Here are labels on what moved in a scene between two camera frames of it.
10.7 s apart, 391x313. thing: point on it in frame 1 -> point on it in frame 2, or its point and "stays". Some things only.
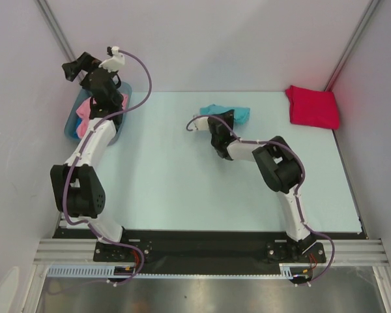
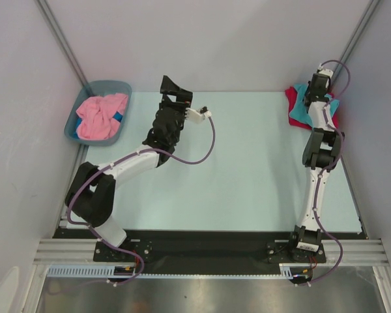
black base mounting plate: x=208 y=246 stays
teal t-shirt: x=241 y=115 -> x=300 y=112
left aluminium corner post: x=52 y=21 stays
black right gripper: x=224 y=119 -> x=315 y=96
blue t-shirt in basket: x=77 y=122 stays
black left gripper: x=86 y=62 -> x=183 y=98
